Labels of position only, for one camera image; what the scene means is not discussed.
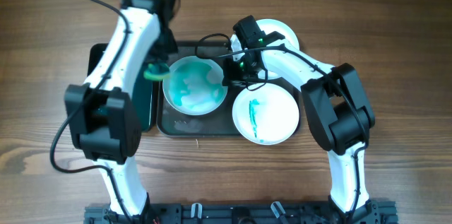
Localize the dark green small tray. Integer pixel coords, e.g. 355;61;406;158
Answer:
87;43;158;132

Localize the green yellow sponge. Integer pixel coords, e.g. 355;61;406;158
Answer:
143;63;170;81

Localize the large grey serving tray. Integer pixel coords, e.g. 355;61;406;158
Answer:
155;40;302;138

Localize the white plate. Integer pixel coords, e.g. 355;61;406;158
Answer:
230;18;299;80
162;56;228;116
232;83;300;146

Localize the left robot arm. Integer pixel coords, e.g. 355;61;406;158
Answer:
62;0;180;223

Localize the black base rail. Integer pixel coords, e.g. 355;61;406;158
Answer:
83;200;399;224

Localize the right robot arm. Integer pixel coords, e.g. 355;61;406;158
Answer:
223;16;375;216

